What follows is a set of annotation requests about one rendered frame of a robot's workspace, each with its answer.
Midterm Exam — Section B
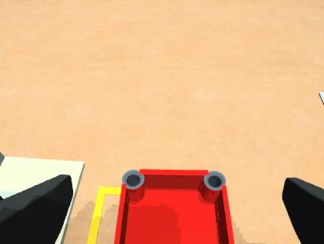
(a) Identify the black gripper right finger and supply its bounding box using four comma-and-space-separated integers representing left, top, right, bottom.
282, 176, 324, 244

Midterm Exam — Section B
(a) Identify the light grey flat bar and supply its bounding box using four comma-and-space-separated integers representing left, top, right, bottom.
318, 91, 324, 105

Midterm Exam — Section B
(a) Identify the red hollow shell with corner holes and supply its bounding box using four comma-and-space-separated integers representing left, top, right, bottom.
114, 169, 234, 244

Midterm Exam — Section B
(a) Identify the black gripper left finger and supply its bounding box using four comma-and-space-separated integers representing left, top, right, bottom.
0, 174, 73, 244

